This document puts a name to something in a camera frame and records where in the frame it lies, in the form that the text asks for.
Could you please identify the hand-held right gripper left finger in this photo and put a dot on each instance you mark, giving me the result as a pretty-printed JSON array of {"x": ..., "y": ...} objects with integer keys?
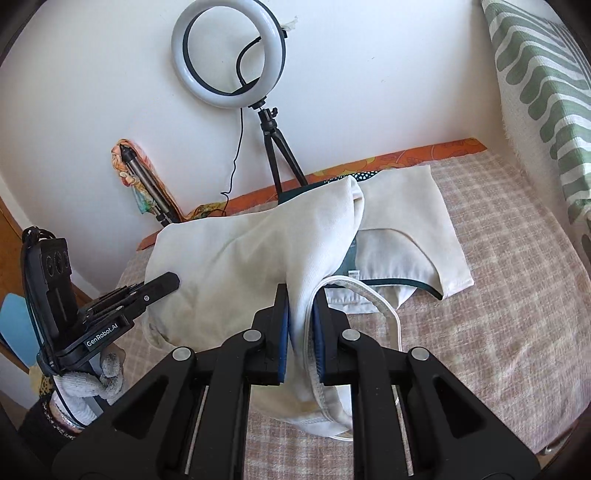
[{"x": 282, "y": 341}]

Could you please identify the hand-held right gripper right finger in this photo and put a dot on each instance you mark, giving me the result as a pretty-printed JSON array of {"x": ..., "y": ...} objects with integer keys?
[{"x": 321, "y": 341}]

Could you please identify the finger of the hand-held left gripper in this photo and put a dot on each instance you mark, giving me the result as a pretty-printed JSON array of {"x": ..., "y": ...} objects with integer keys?
[{"x": 154, "y": 285}]

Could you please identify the white camisole top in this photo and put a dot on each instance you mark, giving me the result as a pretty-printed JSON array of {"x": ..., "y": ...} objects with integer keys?
[{"x": 231, "y": 249}]

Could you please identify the person's left forearm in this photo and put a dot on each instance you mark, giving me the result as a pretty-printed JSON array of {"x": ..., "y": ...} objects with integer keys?
[{"x": 41, "y": 429}]

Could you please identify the person's left hand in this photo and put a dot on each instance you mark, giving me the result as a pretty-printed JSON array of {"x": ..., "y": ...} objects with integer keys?
[{"x": 85, "y": 385}]

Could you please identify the light blue chair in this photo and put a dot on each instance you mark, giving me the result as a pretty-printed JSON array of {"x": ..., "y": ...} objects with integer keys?
[{"x": 16, "y": 323}]

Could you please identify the orange patterned scarf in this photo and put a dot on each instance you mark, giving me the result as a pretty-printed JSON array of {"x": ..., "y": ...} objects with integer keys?
[{"x": 203, "y": 211}]

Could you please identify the folded silver tripod stand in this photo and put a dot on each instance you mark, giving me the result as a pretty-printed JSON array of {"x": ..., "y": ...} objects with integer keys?
[{"x": 143, "y": 184}]

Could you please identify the leopard print cloth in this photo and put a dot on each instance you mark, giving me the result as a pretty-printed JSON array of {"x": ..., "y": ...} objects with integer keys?
[{"x": 44, "y": 386}]

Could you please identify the colourful silk scarf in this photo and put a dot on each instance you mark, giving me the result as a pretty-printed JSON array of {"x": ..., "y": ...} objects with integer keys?
[{"x": 121, "y": 173}]

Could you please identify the folded white garment green trim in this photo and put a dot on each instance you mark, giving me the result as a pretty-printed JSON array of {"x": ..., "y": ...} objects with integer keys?
[{"x": 406, "y": 217}]

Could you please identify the dark green patterned garment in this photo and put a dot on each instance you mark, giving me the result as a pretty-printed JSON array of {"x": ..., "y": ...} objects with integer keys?
[{"x": 323, "y": 188}]

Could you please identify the small black tripod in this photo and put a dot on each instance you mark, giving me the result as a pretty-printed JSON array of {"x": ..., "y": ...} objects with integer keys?
[{"x": 272, "y": 138}]

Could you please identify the checked beige blanket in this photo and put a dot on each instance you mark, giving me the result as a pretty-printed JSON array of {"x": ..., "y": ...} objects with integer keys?
[{"x": 508, "y": 300}]

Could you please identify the black gooseneck phone holder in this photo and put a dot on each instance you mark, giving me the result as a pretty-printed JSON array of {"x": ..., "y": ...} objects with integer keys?
[{"x": 240, "y": 60}]

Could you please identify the white tape scrap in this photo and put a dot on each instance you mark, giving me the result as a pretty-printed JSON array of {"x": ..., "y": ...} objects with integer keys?
[{"x": 291, "y": 24}]

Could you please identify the green white patterned pillow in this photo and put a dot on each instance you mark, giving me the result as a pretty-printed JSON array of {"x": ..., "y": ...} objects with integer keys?
[{"x": 545, "y": 92}]

